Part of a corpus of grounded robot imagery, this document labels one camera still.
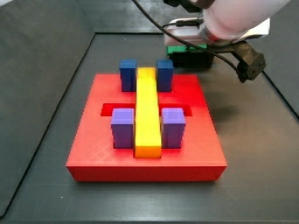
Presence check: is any green stepped object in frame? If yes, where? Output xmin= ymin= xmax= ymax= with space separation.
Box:
xmin=166 ymin=45 xmax=194 ymax=55

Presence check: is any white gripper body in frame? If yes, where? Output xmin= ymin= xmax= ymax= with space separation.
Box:
xmin=163 ymin=17 xmax=271 ymax=47

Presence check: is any yellow long bar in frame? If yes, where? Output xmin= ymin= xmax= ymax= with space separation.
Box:
xmin=135 ymin=67 xmax=162 ymax=158

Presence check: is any red board base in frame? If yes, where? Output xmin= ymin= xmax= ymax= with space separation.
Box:
xmin=67 ymin=74 xmax=227 ymax=182

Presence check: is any black angle fixture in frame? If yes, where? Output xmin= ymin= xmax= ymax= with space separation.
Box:
xmin=168 ymin=52 xmax=214 ymax=69

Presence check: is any blue block right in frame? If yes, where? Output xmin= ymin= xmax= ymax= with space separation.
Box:
xmin=119 ymin=59 xmax=136 ymax=92

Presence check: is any purple block left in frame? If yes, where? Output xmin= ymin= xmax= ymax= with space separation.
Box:
xmin=162 ymin=108 xmax=186 ymax=149

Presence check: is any purple block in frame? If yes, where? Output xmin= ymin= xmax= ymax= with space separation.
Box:
xmin=111 ymin=108 xmax=135 ymax=149
xmin=162 ymin=108 xmax=186 ymax=149

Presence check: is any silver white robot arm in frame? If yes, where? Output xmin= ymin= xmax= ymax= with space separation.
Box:
xmin=163 ymin=0 xmax=291 ymax=46

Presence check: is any blue block left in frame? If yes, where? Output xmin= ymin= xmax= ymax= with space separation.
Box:
xmin=156 ymin=59 xmax=174 ymax=92

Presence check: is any black cable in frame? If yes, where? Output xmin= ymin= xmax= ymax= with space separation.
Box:
xmin=131 ymin=0 xmax=244 ymax=74

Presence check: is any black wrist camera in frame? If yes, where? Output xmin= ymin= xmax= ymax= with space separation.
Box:
xmin=211 ymin=41 xmax=267 ymax=83

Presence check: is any purple block right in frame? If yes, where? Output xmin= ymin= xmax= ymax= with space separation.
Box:
xmin=111 ymin=108 xmax=135 ymax=149

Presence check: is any blue block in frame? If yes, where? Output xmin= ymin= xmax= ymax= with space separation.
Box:
xmin=119 ymin=59 xmax=136 ymax=92
xmin=156 ymin=59 xmax=174 ymax=92

